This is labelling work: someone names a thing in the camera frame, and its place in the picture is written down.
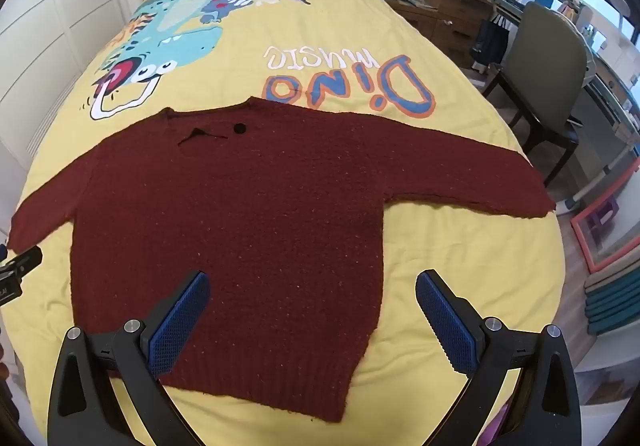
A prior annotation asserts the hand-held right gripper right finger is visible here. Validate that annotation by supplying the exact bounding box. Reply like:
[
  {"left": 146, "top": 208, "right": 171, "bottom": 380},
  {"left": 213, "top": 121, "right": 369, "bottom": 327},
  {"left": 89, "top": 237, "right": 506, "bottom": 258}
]
[{"left": 416, "top": 269, "right": 584, "bottom": 446}]

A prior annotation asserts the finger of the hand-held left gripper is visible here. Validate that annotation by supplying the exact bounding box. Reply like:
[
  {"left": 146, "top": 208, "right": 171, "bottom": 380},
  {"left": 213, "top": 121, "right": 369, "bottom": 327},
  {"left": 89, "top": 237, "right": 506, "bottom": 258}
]
[{"left": 0, "top": 244, "right": 44, "bottom": 279}]

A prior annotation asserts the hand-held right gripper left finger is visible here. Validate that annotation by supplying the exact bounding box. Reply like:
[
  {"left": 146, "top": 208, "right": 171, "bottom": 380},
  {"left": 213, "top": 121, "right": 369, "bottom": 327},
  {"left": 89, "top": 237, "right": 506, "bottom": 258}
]
[{"left": 47, "top": 270, "right": 210, "bottom": 446}]

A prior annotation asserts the yellow printed blanket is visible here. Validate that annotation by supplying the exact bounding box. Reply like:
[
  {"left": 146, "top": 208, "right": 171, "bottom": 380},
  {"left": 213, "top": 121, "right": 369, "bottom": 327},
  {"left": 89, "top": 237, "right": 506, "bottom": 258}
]
[{"left": 7, "top": 0, "right": 569, "bottom": 446}]

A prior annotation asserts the stack of teal mats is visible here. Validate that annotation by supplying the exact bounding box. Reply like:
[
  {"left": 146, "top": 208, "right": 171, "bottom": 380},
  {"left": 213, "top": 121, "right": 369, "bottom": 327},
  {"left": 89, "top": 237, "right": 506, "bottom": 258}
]
[{"left": 582, "top": 248, "right": 640, "bottom": 338}]

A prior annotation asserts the purple stool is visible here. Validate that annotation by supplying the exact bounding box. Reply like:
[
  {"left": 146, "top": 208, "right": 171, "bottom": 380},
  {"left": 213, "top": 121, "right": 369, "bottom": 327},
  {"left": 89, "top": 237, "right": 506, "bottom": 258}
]
[{"left": 585, "top": 198, "right": 622, "bottom": 247}]

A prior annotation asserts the dark red knitted sweater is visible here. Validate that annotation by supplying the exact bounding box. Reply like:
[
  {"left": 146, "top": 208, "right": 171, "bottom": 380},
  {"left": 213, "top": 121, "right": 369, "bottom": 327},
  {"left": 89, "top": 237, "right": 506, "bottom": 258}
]
[{"left": 9, "top": 96, "right": 557, "bottom": 425}]

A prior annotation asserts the white desk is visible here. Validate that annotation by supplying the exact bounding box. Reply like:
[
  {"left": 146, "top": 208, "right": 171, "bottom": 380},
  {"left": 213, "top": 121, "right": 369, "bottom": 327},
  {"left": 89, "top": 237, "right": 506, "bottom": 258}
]
[{"left": 500, "top": 0, "right": 640, "bottom": 217}]

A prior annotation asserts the dark tote bag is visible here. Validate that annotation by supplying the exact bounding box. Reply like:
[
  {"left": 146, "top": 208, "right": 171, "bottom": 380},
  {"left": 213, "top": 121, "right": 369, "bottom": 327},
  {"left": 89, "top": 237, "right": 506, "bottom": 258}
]
[{"left": 470, "top": 16, "right": 512, "bottom": 74}]

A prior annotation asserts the wooden drawer cabinet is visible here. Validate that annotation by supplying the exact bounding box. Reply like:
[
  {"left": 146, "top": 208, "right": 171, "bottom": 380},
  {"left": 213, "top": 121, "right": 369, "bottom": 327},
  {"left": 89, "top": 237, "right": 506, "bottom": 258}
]
[{"left": 387, "top": 0, "right": 502, "bottom": 69}]

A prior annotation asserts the white wardrobe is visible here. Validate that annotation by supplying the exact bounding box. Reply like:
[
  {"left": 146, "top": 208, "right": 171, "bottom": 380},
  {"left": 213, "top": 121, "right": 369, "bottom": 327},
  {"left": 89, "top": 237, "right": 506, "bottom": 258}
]
[{"left": 0, "top": 0, "right": 147, "bottom": 171}]

